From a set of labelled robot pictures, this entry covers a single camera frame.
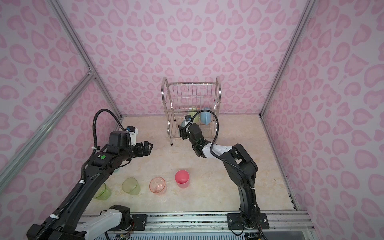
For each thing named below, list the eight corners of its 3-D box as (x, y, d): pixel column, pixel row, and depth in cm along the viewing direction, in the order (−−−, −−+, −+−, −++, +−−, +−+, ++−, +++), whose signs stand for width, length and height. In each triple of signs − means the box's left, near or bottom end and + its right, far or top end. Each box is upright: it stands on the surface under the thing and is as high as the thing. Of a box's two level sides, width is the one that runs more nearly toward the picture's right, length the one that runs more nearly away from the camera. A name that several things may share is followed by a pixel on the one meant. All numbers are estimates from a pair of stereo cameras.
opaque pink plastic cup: (176, 190, 86) (174, 183, 77) (177, 177, 90) (175, 169, 82) (189, 190, 85) (188, 183, 77) (189, 177, 90) (188, 169, 82)
